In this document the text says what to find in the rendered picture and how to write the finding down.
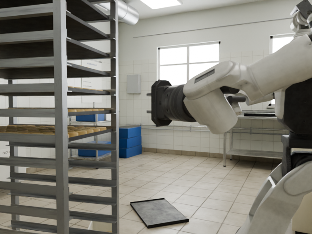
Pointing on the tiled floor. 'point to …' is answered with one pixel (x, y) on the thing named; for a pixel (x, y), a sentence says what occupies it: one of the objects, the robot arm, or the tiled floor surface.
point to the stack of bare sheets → (158, 212)
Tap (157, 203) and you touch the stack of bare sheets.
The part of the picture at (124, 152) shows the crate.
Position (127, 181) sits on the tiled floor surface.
